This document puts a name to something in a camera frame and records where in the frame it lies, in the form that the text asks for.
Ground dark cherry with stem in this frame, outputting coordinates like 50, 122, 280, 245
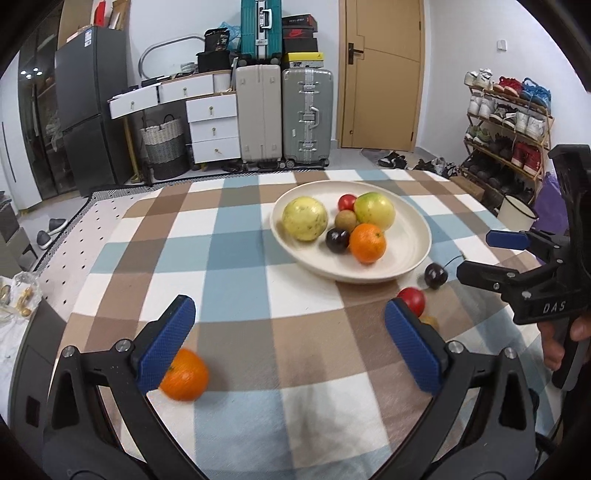
423, 255, 465, 290

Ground brown longan fruit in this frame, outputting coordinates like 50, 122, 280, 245
420, 315, 440, 331

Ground red tomato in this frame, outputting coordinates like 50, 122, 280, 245
397, 287, 426, 317
338, 194, 356, 211

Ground small orange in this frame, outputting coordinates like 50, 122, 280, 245
159, 348, 209, 402

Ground large orange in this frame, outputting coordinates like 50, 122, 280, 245
349, 223, 387, 265

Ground green yellow guava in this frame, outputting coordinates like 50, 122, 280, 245
353, 192, 396, 231

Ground brown kiwi fruit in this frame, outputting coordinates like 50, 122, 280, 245
335, 211, 359, 233

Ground dark plum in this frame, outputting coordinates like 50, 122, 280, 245
325, 228, 351, 254

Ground right hand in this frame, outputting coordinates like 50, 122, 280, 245
538, 312, 591, 371

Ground cream enamel bucket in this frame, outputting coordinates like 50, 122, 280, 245
497, 195, 538, 231

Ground purple bag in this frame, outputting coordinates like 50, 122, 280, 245
533, 172, 569, 235

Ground cream oval plate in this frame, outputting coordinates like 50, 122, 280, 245
270, 180, 432, 284

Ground wooden shoe rack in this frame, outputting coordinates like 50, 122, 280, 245
460, 69, 554, 210

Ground checkered tablecloth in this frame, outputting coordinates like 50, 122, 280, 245
8, 168, 567, 480

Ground wooden door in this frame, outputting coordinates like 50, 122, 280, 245
337, 0, 425, 151

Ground silver suitcase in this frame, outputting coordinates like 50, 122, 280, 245
281, 68, 334, 168

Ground yellow black box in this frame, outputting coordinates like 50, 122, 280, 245
286, 52, 325, 69

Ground beige suitcase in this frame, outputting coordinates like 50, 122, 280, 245
235, 65, 283, 164

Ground woven laundry basket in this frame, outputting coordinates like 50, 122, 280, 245
140, 114, 189, 181

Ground stacked shoe boxes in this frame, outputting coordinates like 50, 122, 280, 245
281, 14, 318, 54

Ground teal suitcase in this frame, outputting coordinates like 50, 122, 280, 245
239, 0, 283, 66

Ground white drawer desk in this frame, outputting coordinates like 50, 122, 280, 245
108, 70, 240, 165

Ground black refrigerator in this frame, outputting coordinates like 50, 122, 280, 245
55, 26, 133, 197

